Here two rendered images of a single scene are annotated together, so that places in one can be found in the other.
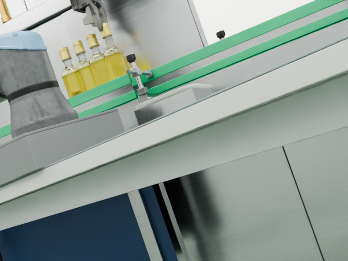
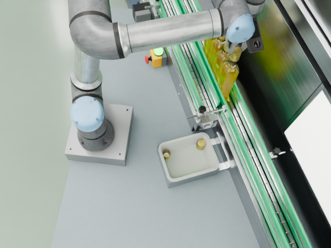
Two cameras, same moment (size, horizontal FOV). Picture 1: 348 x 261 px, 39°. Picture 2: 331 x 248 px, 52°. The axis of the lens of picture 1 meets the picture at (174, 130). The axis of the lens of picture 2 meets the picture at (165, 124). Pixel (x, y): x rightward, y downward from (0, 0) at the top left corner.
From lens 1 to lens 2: 176 cm
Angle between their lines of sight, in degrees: 75
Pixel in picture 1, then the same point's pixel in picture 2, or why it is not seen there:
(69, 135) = (88, 158)
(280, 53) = (254, 211)
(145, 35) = (272, 72)
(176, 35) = (280, 102)
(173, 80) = (229, 128)
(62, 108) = (93, 148)
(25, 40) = (81, 127)
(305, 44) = (262, 230)
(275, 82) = not seen: outside the picture
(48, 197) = not seen: hidden behind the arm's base
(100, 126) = (109, 160)
